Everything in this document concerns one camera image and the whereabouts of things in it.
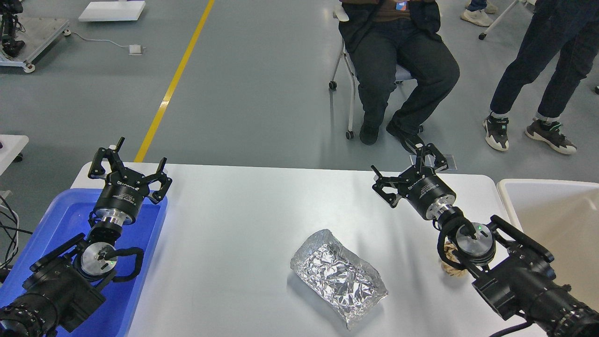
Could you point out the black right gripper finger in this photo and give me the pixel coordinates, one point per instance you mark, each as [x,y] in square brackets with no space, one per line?
[429,156]
[394,182]

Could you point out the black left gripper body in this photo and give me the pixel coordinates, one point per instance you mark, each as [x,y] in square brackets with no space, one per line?
[121,196]

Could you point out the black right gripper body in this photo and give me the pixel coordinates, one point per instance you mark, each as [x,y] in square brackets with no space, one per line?
[426,192]

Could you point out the aluminium foil tray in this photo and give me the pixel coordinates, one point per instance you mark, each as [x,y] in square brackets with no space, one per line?
[350,285]

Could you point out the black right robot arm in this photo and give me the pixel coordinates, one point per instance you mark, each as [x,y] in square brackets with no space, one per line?
[512,271]

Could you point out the metal cart with robot base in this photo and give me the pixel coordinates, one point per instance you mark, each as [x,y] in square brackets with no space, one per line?
[23,39]

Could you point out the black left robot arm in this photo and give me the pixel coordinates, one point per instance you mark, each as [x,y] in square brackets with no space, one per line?
[66,284]

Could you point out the right floor plate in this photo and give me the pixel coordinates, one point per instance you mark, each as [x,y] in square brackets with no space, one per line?
[450,163]

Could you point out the white side table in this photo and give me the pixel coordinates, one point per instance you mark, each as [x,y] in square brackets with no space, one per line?
[11,150]

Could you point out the white plastic bin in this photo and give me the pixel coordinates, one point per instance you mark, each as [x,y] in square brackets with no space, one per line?
[564,217]

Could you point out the white chair base top right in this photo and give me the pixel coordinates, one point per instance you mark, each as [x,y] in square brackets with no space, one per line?
[524,3]

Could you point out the seated person in black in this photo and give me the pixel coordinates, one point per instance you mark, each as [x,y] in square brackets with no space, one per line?
[383,34]

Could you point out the person with white sneakers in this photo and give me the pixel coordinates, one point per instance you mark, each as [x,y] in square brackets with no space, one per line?
[477,12]

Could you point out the white flat board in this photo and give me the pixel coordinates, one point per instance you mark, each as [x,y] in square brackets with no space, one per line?
[112,11]

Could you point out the standing person dark trousers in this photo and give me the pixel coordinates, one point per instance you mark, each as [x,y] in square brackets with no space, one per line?
[568,30]

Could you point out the white power adapter with cable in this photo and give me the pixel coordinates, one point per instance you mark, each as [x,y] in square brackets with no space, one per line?
[132,49]

